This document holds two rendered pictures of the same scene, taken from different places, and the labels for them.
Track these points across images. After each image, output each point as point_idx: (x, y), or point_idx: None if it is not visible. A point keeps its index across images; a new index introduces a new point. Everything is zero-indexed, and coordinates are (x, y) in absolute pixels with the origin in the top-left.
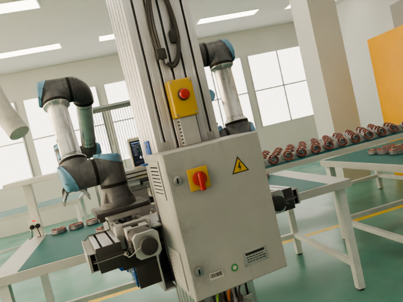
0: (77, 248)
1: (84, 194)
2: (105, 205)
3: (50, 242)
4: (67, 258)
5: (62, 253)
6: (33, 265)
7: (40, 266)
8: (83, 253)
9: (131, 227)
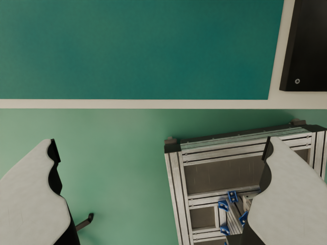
0: (115, 12)
1: (261, 188)
2: None
3: None
4: (101, 106)
5: (68, 21)
6: (4, 83)
7: (31, 107)
8: (142, 99)
9: None
